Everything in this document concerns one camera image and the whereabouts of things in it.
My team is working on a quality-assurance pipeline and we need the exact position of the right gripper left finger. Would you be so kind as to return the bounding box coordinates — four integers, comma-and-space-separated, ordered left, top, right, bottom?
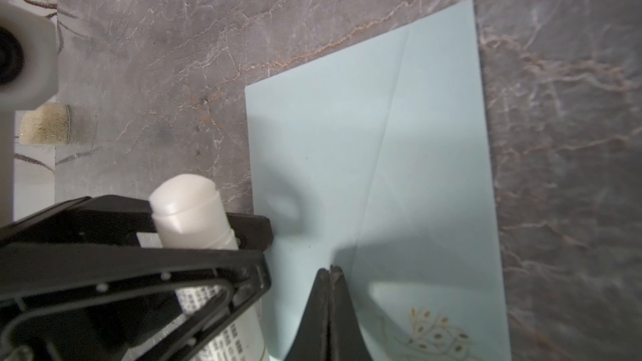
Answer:
285, 269, 330, 361

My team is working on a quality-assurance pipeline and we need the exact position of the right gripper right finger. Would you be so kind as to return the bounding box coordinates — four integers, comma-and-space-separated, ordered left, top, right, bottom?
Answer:
329, 266, 372, 361

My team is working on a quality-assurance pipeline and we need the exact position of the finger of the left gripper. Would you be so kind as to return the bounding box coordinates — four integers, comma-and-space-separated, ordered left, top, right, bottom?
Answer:
1, 195, 274, 252
1, 242, 272, 360

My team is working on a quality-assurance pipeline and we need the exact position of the white glue stick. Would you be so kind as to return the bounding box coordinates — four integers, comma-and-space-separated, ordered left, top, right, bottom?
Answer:
149, 174, 269, 360

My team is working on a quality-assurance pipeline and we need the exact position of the light green envelope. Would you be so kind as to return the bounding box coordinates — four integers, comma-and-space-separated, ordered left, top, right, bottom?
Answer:
245, 0, 511, 360

